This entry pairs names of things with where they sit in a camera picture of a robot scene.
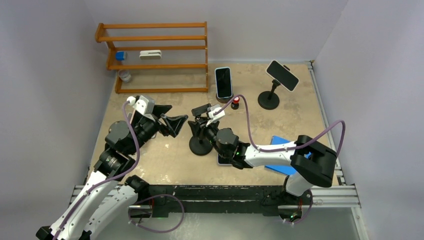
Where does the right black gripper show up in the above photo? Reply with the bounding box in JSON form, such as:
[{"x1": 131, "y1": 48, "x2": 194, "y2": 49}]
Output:
[{"x1": 188, "y1": 116, "x2": 228, "y2": 157}]

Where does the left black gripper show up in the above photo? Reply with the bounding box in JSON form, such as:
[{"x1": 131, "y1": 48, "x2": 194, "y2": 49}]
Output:
[{"x1": 127, "y1": 104, "x2": 187, "y2": 155}]

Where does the black phone stand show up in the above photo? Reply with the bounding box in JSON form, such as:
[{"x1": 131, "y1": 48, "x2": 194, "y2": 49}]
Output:
[
  {"x1": 189, "y1": 103, "x2": 213, "y2": 156},
  {"x1": 257, "y1": 79, "x2": 281, "y2": 110}
]

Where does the lavender case smartphone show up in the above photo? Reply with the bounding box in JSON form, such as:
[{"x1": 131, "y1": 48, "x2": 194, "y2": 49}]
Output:
[{"x1": 217, "y1": 155, "x2": 233, "y2": 166}]

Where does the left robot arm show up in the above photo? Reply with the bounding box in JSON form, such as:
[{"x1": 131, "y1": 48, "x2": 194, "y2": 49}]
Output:
[{"x1": 36, "y1": 105, "x2": 188, "y2": 240}]

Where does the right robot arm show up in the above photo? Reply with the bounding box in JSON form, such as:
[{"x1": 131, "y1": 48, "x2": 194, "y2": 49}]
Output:
[{"x1": 188, "y1": 117, "x2": 337, "y2": 204}]

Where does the round brown phone dock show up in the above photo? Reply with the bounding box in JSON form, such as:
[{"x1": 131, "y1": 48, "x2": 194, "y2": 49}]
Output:
[{"x1": 215, "y1": 95, "x2": 232, "y2": 104}]

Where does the red cap black stamp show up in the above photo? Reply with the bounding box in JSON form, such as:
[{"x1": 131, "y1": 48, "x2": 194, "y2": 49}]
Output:
[{"x1": 230, "y1": 96, "x2": 240, "y2": 110}]

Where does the light blue case smartphone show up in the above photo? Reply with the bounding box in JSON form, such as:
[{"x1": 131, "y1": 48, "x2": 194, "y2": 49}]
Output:
[{"x1": 214, "y1": 67, "x2": 233, "y2": 99}]

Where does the clear small jar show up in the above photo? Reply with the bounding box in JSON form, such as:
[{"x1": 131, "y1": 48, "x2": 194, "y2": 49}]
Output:
[{"x1": 117, "y1": 69, "x2": 132, "y2": 83}]

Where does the wooden shelf rack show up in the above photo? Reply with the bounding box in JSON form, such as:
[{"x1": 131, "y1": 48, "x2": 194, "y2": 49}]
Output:
[{"x1": 94, "y1": 21, "x2": 210, "y2": 94}]

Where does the white eraser block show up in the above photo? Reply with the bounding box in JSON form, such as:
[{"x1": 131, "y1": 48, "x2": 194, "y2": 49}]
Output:
[{"x1": 139, "y1": 50, "x2": 162, "y2": 60}]

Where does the blue white small box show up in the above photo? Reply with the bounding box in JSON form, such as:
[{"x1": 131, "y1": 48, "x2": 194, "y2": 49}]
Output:
[{"x1": 115, "y1": 51, "x2": 128, "y2": 62}]

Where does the white case smartphone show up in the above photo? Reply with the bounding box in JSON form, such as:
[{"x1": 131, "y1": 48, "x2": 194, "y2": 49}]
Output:
[{"x1": 265, "y1": 60, "x2": 300, "y2": 92}]

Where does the blue notebook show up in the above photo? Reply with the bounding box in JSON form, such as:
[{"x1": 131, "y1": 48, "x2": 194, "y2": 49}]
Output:
[{"x1": 264, "y1": 135, "x2": 296, "y2": 176}]

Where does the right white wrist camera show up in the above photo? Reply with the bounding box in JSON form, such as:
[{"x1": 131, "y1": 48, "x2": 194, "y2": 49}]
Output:
[{"x1": 206, "y1": 104, "x2": 225, "y2": 127}]

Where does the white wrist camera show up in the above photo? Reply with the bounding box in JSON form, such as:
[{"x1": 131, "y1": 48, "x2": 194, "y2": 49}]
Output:
[
  {"x1": 126, "y1": 95, "x2": 155, "y2": 118},
  {"x1": 206, "y1": 104, "x2": 225, "y2": 127}
]

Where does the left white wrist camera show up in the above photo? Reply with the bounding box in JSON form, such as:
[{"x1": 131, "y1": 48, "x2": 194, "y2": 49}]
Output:
[{"x1": 126, "y1": 95, "x2": 155, "y2": 118}]

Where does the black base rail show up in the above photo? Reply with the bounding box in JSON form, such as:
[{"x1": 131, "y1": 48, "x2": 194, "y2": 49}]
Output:
[{"x1": 135, "y1": 184, "x2": 312, "y2": 219}]

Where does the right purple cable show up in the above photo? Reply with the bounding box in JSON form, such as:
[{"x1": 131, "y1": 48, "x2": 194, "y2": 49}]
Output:
[{"x1": 213, "y1": 94, "x2": 346, "y2": 158}]

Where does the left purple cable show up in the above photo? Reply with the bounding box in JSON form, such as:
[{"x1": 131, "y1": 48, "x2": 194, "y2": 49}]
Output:
[{"x1": 51, "y1": 99, "x2": 142, "y2": 240}]

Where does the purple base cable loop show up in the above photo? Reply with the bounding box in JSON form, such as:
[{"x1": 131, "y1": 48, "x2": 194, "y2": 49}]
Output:
[{"x1": 127, "y1": 192, "x2": 185, "y2": 233}]

